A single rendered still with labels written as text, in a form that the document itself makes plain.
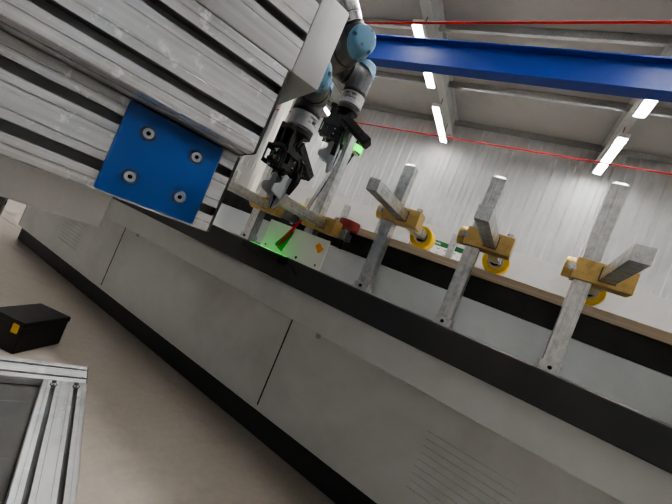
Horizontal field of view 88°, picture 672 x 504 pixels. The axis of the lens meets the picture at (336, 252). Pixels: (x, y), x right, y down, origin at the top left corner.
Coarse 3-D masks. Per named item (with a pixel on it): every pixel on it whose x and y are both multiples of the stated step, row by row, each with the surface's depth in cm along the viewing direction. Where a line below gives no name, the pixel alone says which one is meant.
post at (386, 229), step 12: (408, 168) 104; (408, 180) 104; (396, 192) 104; (408, 192) 105; (384, 228) 104; (384, 240) 103; (372, 252) 104; (384, 252) 105; (372, 264) 103; (360, 276) 104; (372, 276) 104
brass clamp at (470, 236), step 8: (464, 232) 92; (472, 232) 92; (456, 240) 94; (464, 240) 92; (472, 240) 91; (480, 240) 90; (504, 240) 88; (512, 240) 87; (480, 248) 90; (488, 248) 89; (496, 248) 88; (504, 248) 87; (512, 248) 88; (496, 256) 92; (504, 256) 88
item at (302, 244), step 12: (276, 228) 121; (288, 228) 119; (264, 240) 123; (276, 240) 120; (300, 240) 116; (312, 240) 114; (324, 240) 111; (288, 252) 117; (300, 252) 115; (312, 252) 113; (324, 252) 111; (312, 264) 112
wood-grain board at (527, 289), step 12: (360, 228) 131; (396, 240) 124; (408, 252) 121; (420, 252) 119; (432, 252) 117; (444, 264) 114; (456, 264) 113; (480, 276) 109; (492, 276) 107; (516, 288) 104; (528, 288) 102; (552, 300) 99; (588, 312) 95; (600, 312) 94; (612, 324) 92; (624, 324) 91; (636, 324) 90; (648, 336) 88; (660, 336) 87
